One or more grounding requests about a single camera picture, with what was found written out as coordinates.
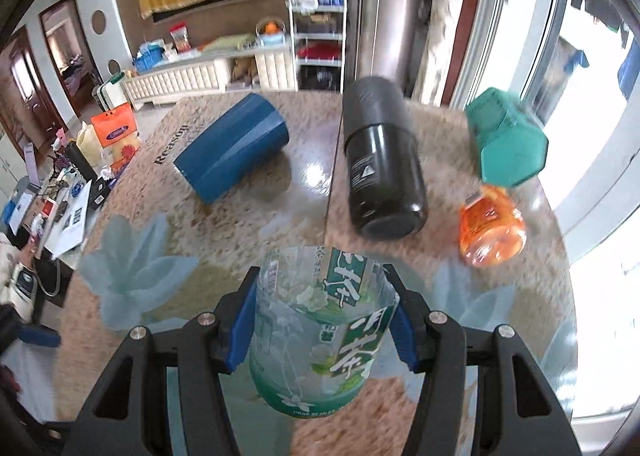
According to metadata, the orange gift bag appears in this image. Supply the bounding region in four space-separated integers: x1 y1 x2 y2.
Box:
91 103 138 147

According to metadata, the white wire shelf rack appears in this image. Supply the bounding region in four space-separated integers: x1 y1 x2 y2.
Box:
286 0 348 93

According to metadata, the black glasses case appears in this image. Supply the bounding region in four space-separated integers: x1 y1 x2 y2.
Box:
65 141 98 182

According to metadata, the green hexagonal cup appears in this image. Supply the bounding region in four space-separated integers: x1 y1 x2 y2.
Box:
464 88 549 187

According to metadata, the white tufted low cabinet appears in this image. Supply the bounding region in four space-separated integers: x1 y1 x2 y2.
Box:
122 43 295 106

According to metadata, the black cylindrical bottle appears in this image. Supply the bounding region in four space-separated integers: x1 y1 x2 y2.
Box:
343 76 428 240

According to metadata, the orange plastic cup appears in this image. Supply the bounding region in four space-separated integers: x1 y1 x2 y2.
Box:
459 184 527 268

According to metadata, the blue plastic cup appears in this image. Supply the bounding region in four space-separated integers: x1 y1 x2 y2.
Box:
174 93 290 205

